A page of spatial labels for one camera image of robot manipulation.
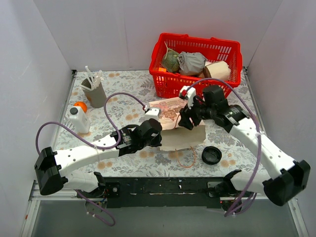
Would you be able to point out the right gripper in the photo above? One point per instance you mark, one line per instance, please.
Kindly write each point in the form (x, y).
(187, 117)

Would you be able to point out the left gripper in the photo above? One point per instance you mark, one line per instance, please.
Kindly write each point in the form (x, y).
(156, 139)

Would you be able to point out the beige paper bag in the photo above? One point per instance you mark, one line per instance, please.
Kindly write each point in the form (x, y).
(176, 138)

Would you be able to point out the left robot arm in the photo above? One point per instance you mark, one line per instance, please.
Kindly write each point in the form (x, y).
(56, 170)

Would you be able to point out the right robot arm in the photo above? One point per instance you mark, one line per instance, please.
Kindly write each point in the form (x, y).
(286, 177)

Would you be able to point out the beige paper roll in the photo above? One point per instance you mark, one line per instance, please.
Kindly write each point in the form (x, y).
(217, 70)

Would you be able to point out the grey crumpled paper bag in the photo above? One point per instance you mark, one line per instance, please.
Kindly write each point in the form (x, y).
(191, 63)

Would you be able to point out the spare black cup lid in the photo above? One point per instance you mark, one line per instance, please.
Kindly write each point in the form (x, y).
(211, 155)

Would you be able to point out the red plastic shopping basket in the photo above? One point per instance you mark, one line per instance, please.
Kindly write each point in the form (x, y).
(168, 84)

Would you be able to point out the grey straw holder cup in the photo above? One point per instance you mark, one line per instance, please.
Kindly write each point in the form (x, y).
(96, 97)

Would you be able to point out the green netted melon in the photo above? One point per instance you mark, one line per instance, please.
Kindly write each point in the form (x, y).
(170, 61)

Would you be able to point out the white milk bottle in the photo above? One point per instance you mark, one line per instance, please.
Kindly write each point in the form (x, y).
(79, 119)

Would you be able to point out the orange fruit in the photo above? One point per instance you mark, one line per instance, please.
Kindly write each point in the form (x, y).
(82, 105)

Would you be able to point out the white wrapped straws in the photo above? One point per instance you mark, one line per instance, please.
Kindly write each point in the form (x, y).
(93, 79)

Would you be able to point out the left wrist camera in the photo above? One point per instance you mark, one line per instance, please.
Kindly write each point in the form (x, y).
(152, 113)

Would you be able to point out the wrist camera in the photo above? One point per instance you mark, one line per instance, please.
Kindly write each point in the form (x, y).
(152, 113)
(188, 93)

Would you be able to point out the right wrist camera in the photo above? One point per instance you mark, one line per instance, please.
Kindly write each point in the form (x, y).
(188, 93)

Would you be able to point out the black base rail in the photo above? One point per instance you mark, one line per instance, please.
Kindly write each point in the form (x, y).
(119, 192)

